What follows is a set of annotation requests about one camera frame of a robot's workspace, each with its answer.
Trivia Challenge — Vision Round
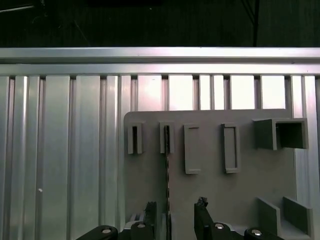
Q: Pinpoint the grey parts rack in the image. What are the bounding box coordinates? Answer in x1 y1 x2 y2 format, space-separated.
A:
124 108 314 240

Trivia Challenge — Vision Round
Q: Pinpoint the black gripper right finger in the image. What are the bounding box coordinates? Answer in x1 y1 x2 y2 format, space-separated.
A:
194 196 286 240

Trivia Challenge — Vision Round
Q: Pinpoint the green RAM stick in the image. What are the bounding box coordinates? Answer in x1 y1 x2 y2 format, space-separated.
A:
164 125 172 240

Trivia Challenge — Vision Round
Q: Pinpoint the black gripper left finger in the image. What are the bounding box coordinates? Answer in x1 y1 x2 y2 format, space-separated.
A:
74 201 157 240

